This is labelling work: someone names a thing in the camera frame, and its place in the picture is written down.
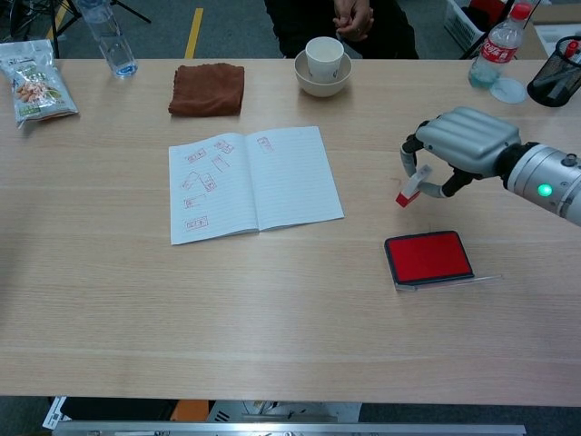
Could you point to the cardboard box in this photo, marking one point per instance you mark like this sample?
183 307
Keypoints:
551 18

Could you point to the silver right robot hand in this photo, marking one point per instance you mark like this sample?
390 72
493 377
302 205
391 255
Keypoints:
467 131

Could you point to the red marker pen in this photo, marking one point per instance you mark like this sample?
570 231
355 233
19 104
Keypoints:
571 49

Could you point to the open lined notebook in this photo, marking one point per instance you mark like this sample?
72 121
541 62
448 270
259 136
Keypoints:
254 181

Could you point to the person's left hand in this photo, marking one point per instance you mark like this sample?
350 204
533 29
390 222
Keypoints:
365 20

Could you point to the person's right hand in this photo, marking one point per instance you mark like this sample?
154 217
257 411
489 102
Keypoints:
345 20

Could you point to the beige bowl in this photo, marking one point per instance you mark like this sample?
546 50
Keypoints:
320 88

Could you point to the red label cola bottle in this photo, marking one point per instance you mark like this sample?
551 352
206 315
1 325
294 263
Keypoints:
497 50

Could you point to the clear water bottle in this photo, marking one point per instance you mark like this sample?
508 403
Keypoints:
113 45

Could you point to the white label sheet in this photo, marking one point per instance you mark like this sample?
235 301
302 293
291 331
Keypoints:
54 411

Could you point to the red ink pad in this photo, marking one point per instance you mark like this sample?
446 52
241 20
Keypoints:
426 256

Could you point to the white paper cup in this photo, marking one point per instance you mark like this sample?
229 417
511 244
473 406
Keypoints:
323 63

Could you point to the nut snack bag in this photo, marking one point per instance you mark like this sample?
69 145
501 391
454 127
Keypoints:
38 86

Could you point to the folded brown cloth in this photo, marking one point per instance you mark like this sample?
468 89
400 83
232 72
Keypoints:
206 90

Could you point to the white bottle cap coaster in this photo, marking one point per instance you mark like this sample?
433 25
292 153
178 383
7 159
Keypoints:
508 92

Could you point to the person in black clothes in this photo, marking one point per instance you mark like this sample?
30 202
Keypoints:
299 22

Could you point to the red and white stamp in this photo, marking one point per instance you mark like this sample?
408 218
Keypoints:
408 193

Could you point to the white plastic basket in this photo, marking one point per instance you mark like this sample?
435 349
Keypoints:
463 25

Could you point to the white equipment under table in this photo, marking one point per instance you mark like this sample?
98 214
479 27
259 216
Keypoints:
281 411

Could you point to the black mesh pen holder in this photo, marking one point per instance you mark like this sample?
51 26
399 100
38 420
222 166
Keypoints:
556 84

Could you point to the black tripod stand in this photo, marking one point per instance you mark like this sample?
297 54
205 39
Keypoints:
63 18

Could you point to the orange object under table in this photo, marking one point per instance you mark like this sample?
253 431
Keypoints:
190 410

